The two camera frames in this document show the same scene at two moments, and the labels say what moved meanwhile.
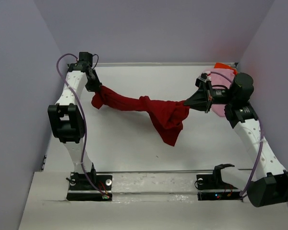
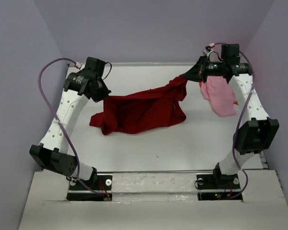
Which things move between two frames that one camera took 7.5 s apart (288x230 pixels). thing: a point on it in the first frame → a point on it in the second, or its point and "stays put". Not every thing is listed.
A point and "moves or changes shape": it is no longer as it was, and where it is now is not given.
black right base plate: [213, 181] stays put
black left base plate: [78, 181] stays put
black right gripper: [203, 99] → [198, 71]
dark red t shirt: [169, 116] moves or changes shape
